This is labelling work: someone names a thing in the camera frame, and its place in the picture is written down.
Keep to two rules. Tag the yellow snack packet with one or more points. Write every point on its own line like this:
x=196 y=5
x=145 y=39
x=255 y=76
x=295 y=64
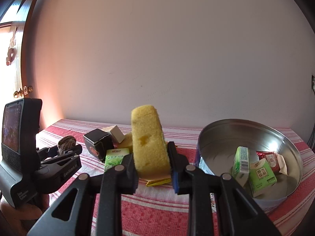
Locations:
x=158 y=182

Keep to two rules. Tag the round metal tin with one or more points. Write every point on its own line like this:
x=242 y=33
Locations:
x=216 y=148

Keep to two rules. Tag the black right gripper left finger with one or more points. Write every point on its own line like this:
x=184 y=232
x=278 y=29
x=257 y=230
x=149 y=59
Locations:
x=91 y=205

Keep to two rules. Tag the red striped tablecloth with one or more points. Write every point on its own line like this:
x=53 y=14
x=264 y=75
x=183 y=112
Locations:
x=158 y=210

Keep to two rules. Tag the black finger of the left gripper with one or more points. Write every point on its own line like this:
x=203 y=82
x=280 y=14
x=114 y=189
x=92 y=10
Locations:
x=50 y=155

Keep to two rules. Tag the red snack packet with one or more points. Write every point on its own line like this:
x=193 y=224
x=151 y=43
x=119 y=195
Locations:
x=271 y=159

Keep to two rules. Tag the white snack packet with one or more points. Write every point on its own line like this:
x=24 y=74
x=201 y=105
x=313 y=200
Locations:
x=282 y=164

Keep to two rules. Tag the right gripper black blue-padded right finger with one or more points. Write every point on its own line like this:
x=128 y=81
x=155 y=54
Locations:
x=217 y=204

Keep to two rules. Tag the yellow sponge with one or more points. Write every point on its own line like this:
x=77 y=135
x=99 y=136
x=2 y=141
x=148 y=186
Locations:
x=149 y=147

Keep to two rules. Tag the black cube box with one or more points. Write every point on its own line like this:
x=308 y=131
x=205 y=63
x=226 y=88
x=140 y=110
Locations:
x=97 y=143

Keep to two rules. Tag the small white box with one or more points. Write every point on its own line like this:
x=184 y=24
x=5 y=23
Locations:
x=115 y=133

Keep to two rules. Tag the green drink carton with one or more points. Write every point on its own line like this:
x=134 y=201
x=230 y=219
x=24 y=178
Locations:
x=241 y=165
x=114 y=157
x=261 y=177

